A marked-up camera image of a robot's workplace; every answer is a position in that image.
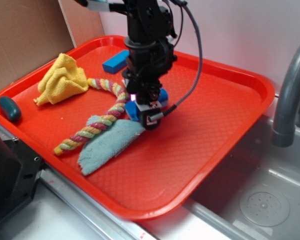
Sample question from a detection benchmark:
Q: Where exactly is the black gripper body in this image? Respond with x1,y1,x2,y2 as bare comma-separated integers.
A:
122,37,177,105

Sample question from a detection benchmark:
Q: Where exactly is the blue sponge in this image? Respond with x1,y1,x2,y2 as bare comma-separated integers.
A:
124,88,169,122

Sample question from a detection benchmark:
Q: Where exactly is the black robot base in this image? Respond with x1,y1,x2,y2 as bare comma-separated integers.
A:
0,137,42,224

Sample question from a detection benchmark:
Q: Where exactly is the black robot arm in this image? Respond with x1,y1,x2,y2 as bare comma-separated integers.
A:
77,0,177,105

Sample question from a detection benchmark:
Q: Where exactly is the blue rectangular block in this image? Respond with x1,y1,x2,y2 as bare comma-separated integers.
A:
102,50,130,74

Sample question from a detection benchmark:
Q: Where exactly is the yellow cloth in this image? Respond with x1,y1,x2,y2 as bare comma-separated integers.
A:
33,53,89,106

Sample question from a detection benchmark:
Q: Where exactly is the red plastic tray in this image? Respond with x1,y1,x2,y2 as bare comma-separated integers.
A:
0,35,276,222

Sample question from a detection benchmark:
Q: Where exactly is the light blue cloth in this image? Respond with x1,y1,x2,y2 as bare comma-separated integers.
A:
77,119,146,176

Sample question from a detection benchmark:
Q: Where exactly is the brown cardboard panel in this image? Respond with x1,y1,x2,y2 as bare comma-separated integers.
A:
0,0,104,90

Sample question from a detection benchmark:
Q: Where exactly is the dark teal oval soap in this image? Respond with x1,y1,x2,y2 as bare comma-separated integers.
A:
0,96,22,122

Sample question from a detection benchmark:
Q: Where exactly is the grey faucet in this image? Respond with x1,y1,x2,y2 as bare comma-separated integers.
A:
271,46,300,148

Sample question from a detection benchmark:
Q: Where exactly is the grey plastic sink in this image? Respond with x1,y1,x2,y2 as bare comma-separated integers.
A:
142,118,300,240

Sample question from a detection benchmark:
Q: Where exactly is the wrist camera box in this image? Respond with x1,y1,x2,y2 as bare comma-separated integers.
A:
136,101,162,130

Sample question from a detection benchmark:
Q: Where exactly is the grey braided cable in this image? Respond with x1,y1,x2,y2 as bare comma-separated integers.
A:
162,0,204,117

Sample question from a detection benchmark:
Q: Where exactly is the multicolour twisted rope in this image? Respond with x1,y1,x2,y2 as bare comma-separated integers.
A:
53,78,131,157

